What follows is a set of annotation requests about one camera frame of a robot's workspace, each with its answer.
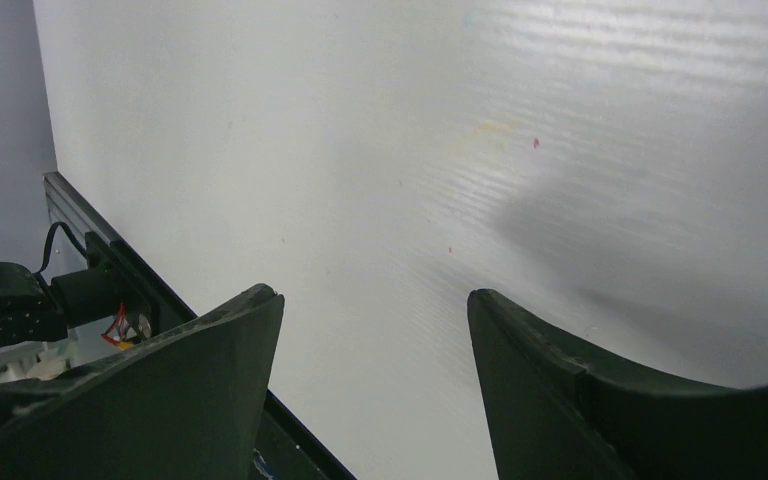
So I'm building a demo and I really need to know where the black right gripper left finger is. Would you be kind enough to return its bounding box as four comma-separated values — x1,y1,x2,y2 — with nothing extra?
0,284,285,479

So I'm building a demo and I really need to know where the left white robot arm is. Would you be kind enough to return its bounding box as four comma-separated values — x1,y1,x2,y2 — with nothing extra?
0,262,124,348

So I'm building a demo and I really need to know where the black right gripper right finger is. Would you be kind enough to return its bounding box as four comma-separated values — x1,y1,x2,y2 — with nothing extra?
467,289,768,479

